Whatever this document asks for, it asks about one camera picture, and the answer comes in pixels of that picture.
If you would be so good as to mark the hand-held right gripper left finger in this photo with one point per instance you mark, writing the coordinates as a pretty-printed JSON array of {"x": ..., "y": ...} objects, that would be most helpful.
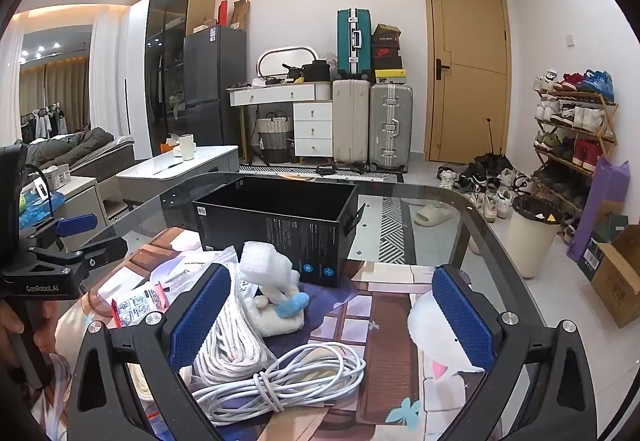
[{"x": 200, "y": 313}]

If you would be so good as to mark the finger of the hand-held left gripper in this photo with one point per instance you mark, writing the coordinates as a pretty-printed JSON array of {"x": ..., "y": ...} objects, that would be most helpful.
[
  {"x": 107, "y": 248},
  {"x": 80, "y": 223}
]

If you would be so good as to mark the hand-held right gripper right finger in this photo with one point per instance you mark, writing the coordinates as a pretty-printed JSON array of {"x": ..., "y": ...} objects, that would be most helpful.
[{"x": 460, "y": 316}]

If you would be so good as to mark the white red-edged packet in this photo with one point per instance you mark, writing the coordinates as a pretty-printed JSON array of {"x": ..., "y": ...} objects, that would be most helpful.
[{"x": 135, "y": 306}]

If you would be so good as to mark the white bubble wrap packet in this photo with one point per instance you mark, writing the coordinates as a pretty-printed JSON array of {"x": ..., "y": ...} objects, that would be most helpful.
[{"x": 260, "y": 261}]

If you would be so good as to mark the white plush toy blue patch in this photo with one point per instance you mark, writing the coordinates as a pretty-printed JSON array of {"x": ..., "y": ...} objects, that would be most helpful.
[{"x": 280, "y": 321}]

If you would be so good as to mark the black cardboard box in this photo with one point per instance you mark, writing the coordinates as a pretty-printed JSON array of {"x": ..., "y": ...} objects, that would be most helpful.
[{"x": 280, "y": 231}]

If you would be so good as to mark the person's left hand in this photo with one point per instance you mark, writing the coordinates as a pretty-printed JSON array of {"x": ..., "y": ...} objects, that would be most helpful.
[{"x": 7, "y": 326}]

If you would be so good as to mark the beige side cabinet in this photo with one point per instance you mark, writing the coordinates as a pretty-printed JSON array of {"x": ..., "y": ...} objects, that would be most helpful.
[{"x": 85, "y": 206}]

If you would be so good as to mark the blue plastic bag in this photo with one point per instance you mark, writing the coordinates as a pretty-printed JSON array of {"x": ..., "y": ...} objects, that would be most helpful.
[{"x": 37, "y": 213}]

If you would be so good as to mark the clear printed plastic bag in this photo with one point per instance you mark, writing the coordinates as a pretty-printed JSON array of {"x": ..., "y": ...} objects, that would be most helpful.
[{"x": 200, "y": 266}]

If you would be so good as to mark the white shoe box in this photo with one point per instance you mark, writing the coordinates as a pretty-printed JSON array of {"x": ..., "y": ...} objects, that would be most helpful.
[{"x": 57, "y": 176}]

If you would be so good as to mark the dark olive jacket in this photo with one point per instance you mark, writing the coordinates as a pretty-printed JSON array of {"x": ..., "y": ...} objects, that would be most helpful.
[{"x": 75, "y": 146}]

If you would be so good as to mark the printed desk mat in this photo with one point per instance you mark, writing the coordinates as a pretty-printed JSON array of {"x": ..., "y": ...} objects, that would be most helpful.
[{"x": 380, "y": 321}]

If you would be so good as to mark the cream trash bin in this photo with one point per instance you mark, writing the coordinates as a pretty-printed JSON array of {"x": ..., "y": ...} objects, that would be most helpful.
[{"x": 530, "y": 246}]

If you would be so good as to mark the beige slipper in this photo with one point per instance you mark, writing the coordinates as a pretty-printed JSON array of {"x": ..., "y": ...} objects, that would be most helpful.
[{"x": 432, "y": 213}]

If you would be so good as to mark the clothes rack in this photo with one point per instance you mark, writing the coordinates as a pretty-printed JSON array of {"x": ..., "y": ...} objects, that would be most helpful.
[{"x": 42, "y": 121}]

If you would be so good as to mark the orange tissue box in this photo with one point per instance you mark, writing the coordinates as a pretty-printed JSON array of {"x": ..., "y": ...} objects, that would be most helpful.
[{"x": 166, "y": 147}]

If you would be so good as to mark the pile of shoes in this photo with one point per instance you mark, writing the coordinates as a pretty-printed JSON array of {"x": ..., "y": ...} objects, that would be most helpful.
[{"x": 480, "y": 201}]

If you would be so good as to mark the white coffee table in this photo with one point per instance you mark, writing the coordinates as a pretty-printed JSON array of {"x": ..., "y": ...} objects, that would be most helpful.
[{"x": 200, "y": 161}]

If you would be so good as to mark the cream mug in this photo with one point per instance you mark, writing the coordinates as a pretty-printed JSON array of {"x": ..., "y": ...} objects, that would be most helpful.
[{"x": 187, "y": 146}]

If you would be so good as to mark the brown curtain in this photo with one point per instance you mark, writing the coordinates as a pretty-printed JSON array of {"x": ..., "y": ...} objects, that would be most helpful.
[{"x": 65, "y": 91}]

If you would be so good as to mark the dark green box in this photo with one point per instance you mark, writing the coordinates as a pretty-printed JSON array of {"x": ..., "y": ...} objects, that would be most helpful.
[{"x": 592, "y": 253}]

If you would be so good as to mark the white sheer curtain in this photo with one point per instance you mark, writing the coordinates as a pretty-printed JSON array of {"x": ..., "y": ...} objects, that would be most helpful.
[{"x": 107, "y": 71}]

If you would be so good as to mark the black umbrella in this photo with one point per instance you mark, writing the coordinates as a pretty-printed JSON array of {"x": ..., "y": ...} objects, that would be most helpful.
[{"x": 492, "y": 161}]

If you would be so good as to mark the brown cardboard box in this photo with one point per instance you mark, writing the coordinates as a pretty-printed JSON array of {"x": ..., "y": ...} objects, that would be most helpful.
[{"x": 615, "y": 281}]

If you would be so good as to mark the grey refrigerator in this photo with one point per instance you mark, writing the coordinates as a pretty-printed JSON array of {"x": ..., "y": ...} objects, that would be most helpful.
[{"x": 210, "y": 71}]

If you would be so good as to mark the wicker basket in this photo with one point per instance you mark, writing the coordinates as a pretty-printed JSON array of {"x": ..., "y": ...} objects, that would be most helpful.
[{"x": 275, "y": 126}]

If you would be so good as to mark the silver suitcase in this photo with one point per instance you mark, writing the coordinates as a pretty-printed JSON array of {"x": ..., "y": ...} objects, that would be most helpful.
[{"x": 390, "y": 121}]

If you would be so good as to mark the black glass cabinet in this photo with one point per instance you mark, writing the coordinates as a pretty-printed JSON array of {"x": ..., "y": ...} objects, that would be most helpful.
[{"x": 165, "y": 21}]

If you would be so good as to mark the white vanity desk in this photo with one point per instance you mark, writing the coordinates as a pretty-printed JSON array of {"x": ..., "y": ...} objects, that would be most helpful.
[{"x": 312, "y": 121}]

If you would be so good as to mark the beige suitcase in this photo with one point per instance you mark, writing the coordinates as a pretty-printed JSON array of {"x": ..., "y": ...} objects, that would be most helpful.
[{"x": 350, "y": 121}]

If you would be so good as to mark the group of assorted sneakers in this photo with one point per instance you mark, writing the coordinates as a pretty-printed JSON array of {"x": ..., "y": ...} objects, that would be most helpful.
[{"x": 575, "y": 116}]

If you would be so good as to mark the wooden shoe rack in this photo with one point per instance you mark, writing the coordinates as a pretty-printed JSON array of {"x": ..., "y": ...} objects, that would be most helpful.
[{"x": 602, "y": 123}]

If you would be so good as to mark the yellow black shoe box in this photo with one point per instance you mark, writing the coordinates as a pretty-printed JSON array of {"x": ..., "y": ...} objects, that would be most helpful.
[{"x": 390, "y": 76}]

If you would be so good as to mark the red packet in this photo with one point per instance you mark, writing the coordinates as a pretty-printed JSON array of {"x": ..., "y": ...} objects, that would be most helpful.
[{"x": 223, "y": 12}]

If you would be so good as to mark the oval white-framed mirror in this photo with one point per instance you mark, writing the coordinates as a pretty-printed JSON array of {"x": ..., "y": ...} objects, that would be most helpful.
[{"x": 280, "y": 56}]

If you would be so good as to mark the plain black shoe box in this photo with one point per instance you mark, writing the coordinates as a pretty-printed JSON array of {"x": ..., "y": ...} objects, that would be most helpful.
[{"x": 389, "y": 63}]

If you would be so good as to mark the flat brown cardboard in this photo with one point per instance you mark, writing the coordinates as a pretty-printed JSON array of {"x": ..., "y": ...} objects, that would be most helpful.
[{"x": 241, "y": 13}]

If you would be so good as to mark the black bag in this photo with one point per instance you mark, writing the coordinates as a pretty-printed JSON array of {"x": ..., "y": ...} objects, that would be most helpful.
[{"x": 315, "y": 71}]

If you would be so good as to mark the tan wooden door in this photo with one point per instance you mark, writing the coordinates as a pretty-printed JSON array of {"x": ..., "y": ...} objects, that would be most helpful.
[{"x": 470, "y": 46}]

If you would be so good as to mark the black red-logo shoe box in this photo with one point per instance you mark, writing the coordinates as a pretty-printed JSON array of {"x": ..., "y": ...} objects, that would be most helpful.
[{"x": 387, "y": 52}]

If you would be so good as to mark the open dark shoe box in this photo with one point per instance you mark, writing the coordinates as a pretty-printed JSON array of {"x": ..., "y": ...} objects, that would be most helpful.
[{"x": 386, "y": 33}]

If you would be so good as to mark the teal suitcase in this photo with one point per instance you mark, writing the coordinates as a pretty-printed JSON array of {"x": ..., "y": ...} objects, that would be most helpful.
[{"x": 345, "y": 41}]

